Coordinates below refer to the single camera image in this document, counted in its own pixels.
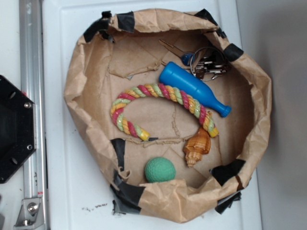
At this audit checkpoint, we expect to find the orange conch seashell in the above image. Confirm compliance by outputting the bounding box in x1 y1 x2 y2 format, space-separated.
183 113 214 168

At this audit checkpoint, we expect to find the green dimpled ball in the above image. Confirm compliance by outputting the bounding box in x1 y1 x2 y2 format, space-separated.
145 157 176 183

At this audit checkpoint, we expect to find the multicolored twisted rope toy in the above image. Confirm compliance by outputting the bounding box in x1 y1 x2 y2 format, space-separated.
110 83 219 141

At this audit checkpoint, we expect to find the aluminium frame rail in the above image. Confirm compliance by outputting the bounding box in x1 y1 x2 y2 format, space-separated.
19 0 50 230

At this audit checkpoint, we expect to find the brown paper bag bin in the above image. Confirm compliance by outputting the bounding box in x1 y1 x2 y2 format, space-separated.
64 9 272 223

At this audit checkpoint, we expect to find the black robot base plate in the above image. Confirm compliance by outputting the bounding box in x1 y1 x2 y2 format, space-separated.
0 75 35 184

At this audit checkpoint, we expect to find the key bunch with blue cap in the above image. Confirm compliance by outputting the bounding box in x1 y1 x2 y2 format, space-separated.
159 39 231 81

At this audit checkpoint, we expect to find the metal corner bracket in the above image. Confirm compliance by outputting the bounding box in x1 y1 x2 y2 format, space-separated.
13 197 45 230

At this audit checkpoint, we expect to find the blue plastic bottle toy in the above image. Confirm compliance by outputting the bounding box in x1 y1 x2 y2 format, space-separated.
158 61 232 118

